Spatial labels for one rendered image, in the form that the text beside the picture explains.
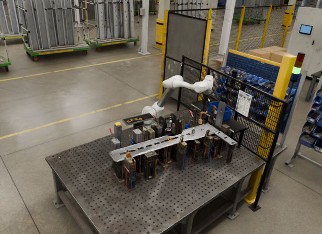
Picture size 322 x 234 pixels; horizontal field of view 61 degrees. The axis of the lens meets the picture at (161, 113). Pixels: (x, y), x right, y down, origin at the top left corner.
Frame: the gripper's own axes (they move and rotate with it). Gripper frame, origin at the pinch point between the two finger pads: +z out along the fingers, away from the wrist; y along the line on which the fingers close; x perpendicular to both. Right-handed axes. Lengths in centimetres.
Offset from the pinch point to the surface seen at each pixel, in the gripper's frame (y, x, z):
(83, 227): 5, -154, 106
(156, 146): 6, -67, 29
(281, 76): 48, 58, -48
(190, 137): 8.1, -22.4, 29.0
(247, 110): 18, 54, 6
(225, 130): 16.9, 23.4, 26.2
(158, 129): -16, -53, 23
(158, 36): -688, 363, 82
